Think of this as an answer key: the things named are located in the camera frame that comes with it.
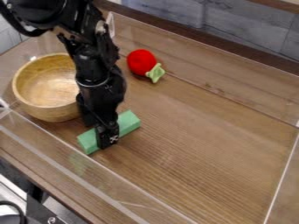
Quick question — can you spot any brown wooden bowl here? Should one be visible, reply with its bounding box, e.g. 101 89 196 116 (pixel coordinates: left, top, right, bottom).
12 52 80 123

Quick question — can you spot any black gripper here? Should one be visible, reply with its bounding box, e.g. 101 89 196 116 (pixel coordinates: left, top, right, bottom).
74 73 128 151

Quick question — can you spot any clear acrylic front wall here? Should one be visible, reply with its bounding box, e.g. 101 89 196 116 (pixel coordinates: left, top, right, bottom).
0 99 196 224

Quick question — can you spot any red plush strawberry toy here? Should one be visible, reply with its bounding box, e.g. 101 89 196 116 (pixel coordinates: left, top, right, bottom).
127 49 165 83

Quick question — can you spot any black metal table leg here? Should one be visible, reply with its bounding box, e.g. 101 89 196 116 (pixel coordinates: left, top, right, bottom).
25 185 64 224

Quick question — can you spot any green rectangular block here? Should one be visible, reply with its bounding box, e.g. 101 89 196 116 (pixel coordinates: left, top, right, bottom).
77 110 141 155

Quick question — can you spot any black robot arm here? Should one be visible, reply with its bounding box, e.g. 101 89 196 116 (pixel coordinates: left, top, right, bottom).
0 0 127 149

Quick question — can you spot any black cable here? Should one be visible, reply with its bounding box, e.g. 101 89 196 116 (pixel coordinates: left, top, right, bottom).
0 200 28 224

